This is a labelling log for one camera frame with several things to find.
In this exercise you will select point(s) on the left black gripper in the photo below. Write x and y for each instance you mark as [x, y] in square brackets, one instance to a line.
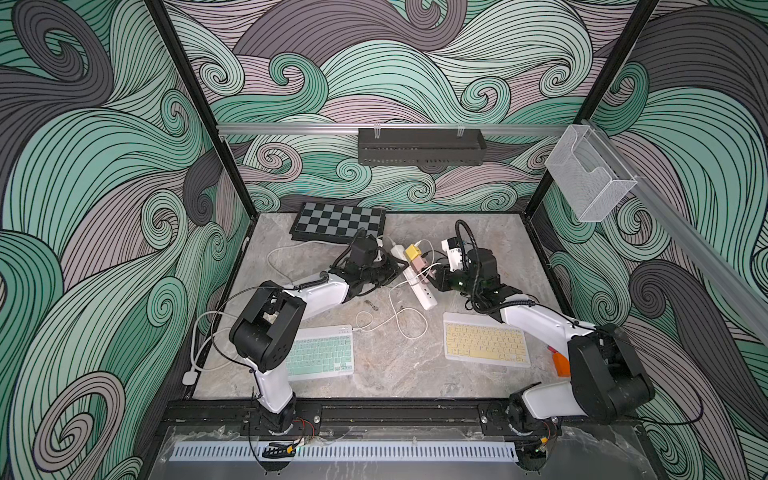
[389, 269]

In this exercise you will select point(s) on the orange red tool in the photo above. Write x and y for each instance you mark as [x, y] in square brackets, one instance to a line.
[561, 363]

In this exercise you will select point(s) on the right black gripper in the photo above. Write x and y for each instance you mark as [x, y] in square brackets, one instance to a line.
[445, 280]

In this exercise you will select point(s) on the black chessboard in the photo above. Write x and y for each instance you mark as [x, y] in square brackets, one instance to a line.
[336, 223]

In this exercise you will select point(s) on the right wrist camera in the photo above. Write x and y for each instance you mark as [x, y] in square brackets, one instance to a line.
[454, 252]

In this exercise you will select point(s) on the white power strip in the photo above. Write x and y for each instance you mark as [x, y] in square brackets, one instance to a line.
[415, 280]

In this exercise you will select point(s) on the black wall tray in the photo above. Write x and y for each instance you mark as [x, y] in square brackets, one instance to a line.
[423, 147]

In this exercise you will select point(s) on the yellow charger adapter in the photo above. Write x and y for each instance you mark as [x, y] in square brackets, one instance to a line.
[413, 252]

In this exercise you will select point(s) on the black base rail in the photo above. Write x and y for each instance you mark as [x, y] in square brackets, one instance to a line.
[329, 416]

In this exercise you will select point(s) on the pink charger adapter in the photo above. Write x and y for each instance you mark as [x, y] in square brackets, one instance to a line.
[419, 264]

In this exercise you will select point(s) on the white slotted cable duct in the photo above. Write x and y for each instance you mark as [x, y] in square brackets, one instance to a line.
[352, 451]

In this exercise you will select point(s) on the green wireless keyboard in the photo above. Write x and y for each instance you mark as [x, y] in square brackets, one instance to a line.
[321, 352]

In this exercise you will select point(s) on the clear plastic wall bin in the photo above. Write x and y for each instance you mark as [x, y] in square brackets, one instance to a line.
[589, 172]

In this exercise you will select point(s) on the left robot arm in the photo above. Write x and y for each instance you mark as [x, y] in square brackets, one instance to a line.
[264, 332]

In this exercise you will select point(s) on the yellow keyboard right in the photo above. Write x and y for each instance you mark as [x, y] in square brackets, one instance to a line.
[481, 339]

